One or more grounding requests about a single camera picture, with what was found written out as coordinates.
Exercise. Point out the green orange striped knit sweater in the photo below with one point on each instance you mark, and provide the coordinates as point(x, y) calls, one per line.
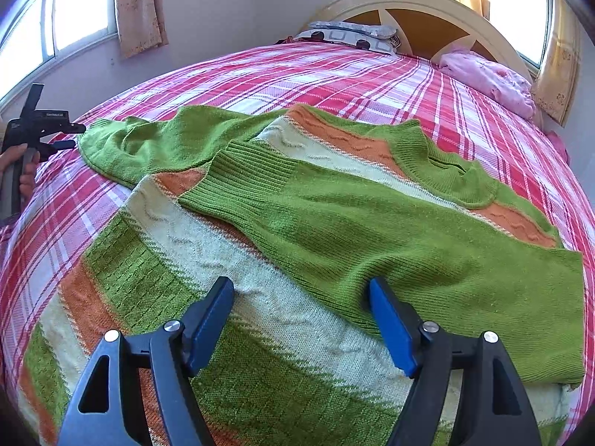
point(325, 223)

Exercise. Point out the white framed window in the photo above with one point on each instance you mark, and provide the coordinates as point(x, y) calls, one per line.
point(520, 9)
point(74, 14)

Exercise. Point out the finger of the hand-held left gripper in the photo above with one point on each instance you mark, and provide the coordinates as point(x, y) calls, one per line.
point(60, 145)
point(78, 128)

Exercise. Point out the pink cloth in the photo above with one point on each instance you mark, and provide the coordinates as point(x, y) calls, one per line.
point(560, 146)

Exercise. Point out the grey patterned pillow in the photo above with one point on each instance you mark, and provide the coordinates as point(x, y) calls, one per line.
point(353, 37)

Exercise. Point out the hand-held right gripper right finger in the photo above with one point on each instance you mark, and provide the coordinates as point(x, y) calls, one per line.
point(395, 330)

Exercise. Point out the red plaid bed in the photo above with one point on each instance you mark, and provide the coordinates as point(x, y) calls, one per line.
point(279, 74)

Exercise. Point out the person's left hand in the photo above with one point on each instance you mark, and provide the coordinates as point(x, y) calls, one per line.
point(11, 160)

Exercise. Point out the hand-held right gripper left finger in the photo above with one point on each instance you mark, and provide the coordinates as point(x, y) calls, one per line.
point(214, 325)

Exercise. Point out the cream wooden headboard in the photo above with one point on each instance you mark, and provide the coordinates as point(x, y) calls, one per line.
point(418, 18)

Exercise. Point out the pink crumpled blanket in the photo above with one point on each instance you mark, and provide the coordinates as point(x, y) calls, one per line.
point(488, 79)

